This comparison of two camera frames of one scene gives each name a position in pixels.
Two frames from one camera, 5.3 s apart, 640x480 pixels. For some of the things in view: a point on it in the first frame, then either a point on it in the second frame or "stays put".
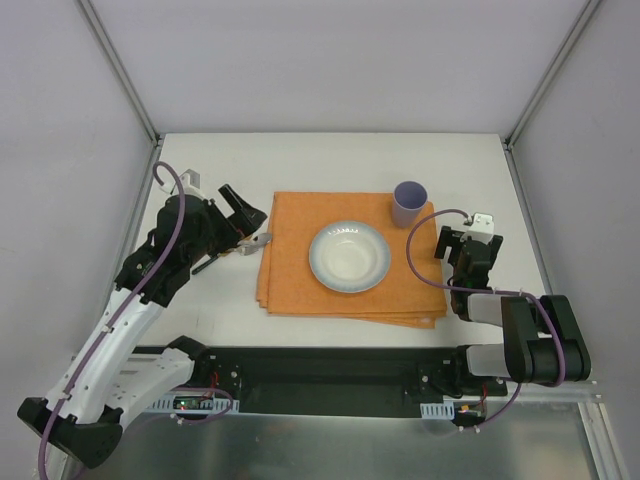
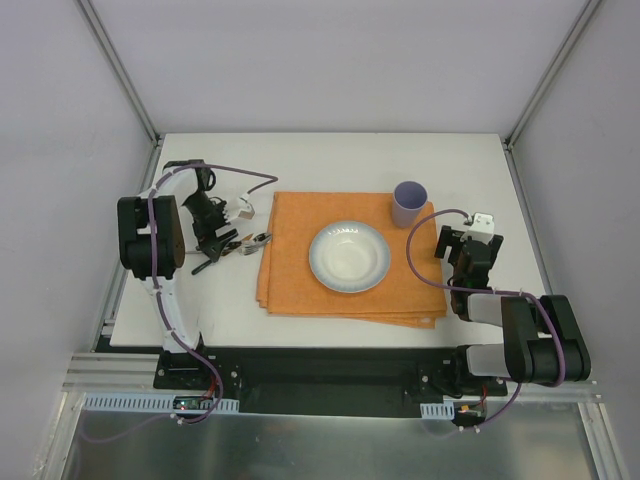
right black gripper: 445,240 stays put
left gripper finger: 245,217 -> 225,233
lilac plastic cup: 408,200 stays put
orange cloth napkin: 286,282 stays put
